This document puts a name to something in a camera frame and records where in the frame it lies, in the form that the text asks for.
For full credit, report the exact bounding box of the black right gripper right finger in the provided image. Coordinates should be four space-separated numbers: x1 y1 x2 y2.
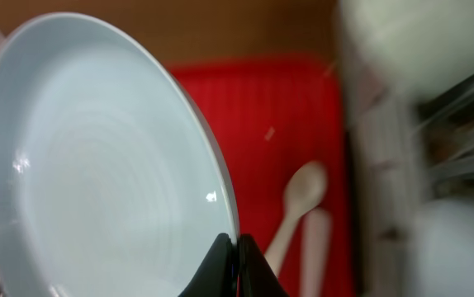
238 234 288 297

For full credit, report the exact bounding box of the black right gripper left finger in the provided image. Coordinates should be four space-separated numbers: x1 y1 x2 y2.
178 233 237 297

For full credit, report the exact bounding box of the white plastic fork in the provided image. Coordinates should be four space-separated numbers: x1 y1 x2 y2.
300 208 332 297

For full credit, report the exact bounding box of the white plastic spoon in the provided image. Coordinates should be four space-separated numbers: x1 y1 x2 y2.
264 161 328 277

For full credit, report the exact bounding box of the light blue plate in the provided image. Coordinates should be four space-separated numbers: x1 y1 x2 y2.
0 12 239 296

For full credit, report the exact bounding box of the light blue bowl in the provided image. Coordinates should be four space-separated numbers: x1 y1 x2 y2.
404 200 474 297

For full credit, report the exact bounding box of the mint green bowl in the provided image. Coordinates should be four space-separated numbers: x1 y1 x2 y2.
339 0 474 96

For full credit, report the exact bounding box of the grey dishwasher rack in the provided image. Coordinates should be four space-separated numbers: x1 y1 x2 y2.
339 40 474 297

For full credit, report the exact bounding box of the red serving tray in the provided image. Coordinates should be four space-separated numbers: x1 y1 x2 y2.
171 56 355 297

